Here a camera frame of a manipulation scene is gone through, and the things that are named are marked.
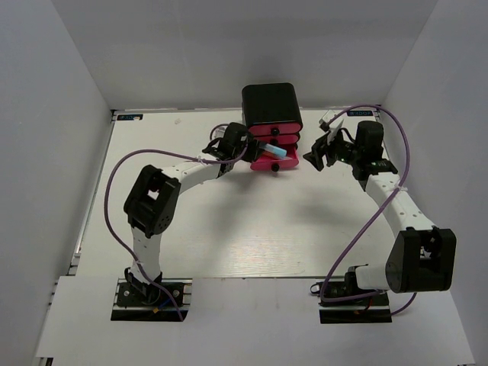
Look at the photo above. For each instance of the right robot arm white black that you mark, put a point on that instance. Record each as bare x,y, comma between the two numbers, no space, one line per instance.
422,256

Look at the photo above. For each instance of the pink drawer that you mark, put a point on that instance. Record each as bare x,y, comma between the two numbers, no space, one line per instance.
275,129
267,162
280,140

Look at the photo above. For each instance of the right corner label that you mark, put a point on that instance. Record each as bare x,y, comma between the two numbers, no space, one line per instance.
360,113

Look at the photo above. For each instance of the corner label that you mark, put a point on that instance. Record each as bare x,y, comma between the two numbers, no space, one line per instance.
360,113
129,117

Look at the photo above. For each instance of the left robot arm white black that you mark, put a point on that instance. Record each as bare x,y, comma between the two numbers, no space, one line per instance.
151,204

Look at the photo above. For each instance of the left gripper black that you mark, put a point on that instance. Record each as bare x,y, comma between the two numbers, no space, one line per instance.
254,149

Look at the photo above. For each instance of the black drawer cabinet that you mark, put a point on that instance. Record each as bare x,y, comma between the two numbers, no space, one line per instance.
273,103

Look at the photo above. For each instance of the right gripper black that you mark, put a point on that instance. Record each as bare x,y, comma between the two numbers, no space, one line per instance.
318,151

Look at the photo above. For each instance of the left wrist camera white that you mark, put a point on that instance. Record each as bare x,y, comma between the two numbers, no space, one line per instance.
218,131

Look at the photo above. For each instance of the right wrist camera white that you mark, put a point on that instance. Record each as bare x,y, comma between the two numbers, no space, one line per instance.
330,123

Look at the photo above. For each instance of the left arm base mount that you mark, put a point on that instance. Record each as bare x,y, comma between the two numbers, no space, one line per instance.
131,306

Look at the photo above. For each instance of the blue clear lead case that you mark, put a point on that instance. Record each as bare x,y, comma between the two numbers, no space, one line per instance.
274,150

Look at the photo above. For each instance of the left corner label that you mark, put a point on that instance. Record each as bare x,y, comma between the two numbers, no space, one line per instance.
129,117

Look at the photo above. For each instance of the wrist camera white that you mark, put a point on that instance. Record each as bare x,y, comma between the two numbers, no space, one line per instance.
330,123
218,131

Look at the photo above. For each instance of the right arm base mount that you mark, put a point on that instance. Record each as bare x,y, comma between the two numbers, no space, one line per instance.
369,310

